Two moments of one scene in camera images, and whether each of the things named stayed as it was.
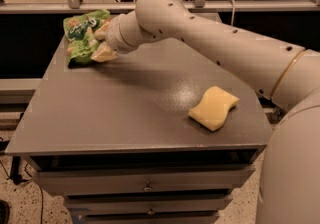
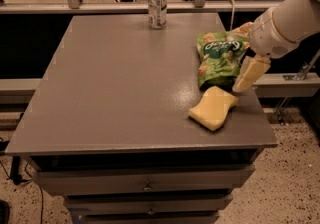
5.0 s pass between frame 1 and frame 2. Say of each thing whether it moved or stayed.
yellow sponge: stayed
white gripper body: moved
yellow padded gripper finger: moved
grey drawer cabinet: stayed
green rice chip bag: moved
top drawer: stayed
